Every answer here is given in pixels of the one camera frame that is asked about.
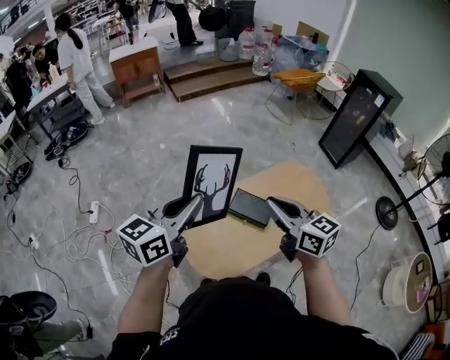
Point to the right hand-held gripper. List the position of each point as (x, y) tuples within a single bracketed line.
[(318, 235)]

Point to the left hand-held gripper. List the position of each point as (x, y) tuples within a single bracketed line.
[(147, 242)]

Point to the deer picture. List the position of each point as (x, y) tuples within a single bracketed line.
[(214, 168)]

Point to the person's right forearm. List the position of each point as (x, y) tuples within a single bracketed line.
[(325, 292)]

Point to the person's left forearm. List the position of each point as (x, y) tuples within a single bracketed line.
[(147, 299)]

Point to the wooden coffee table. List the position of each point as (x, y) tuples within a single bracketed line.
[(246, 246)]

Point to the black box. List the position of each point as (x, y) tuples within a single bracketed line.
[(249, 209)]

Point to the person's right black shoe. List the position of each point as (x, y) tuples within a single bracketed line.
[(263, 278)]

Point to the person's black shoe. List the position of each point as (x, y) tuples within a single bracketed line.
[(263, 278), (206, 282)]

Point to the person's left black shoe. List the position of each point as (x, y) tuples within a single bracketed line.
[(206, 282)]

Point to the long white power strip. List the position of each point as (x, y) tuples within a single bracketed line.
[(94, 212)]

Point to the black standing fan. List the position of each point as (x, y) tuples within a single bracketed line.
[(386, 212)]

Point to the person's black shirt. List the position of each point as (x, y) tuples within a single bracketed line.
[(246, 323)]

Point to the black glass-door cabinet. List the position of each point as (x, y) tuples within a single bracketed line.
[(355, 116)]

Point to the blue cloth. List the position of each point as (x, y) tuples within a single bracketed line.
[(392, 130)]

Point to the black wheeled base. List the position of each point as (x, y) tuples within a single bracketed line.
[(67, 139)]

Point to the beige bag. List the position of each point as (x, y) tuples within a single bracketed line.
[(413, 163)]

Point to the wooden step platform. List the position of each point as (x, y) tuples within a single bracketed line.
[(211, 79)]

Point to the small round white table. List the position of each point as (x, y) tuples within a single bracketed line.
[(330, 82)]

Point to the small white power strip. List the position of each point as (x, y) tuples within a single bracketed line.
[(33, 242)]

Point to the wooden cabinet with white top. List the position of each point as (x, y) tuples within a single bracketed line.
[(135, 67)]

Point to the black bag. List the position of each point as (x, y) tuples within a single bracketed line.
[(441, 228)]

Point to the large clear water bottle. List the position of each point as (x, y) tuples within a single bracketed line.
[(246, 44), (269, 37), (262, 59)]

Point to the clear plastic bag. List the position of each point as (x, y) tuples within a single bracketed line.
[(299, 52)]

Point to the grey basket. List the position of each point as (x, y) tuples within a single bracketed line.
[(228, 49)]

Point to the grey desk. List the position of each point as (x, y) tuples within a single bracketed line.
[(49, 95)]

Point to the cardboard box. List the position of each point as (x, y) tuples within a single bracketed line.
[(313, 31)]

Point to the black white striped cloth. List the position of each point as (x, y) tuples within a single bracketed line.
[(418, 346)]

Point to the orange cushion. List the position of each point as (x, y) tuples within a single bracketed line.
[(439, 342)]

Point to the black equipment case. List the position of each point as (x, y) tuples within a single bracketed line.
[(242, 15)]

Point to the black jacket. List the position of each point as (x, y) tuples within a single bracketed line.
[(19, 84)]

